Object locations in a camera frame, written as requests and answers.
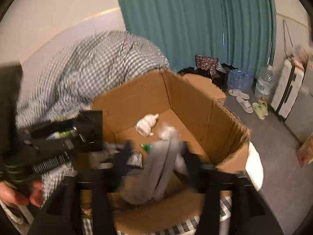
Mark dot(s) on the white suitcase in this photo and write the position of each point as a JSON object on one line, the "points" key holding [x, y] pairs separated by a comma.
{"points": [[288, 88]]}

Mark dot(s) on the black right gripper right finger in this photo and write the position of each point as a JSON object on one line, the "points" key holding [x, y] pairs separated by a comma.
{"points": [[250, 214]]}

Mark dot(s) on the green snack bag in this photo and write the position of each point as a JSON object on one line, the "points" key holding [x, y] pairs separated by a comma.
{"points": [[59, 135]]}

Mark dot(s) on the green slipper pair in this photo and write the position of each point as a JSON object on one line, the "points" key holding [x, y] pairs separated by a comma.
{"points": [[261, 109]]}

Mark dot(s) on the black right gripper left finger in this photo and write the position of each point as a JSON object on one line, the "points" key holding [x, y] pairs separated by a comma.
{"points": [[62, 211]]}

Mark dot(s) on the grey checked bed sheet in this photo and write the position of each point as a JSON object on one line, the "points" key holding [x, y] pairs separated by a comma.
{"points": [[188, 226]]}

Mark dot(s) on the large clear water bottle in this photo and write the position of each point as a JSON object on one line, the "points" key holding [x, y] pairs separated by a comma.
{"points": [[265, 82]]}

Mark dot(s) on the white slipper pair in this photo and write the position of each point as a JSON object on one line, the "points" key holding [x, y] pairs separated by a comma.
{"points": [[242, 99]]}

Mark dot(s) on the teal curtain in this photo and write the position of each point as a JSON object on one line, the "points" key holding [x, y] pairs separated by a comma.
{"points": [[240, 33]]}

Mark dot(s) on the dark floral bag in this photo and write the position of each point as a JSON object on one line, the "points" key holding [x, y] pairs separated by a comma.
{"points": [[207, 64]]}

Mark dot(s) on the pack of water bottles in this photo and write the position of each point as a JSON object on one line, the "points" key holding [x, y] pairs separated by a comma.
{"points": [[240, 79]]}

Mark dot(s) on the person left hand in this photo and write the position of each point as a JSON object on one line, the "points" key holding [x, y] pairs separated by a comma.
{"points": [[11, 196]]}

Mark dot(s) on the grey checked duvet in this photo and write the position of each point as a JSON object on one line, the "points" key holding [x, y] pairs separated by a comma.
{"points": [[86, 69]]}

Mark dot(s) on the brown cardboard box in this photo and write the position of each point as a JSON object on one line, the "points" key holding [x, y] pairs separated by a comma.
{"points": [[196, 110]]}

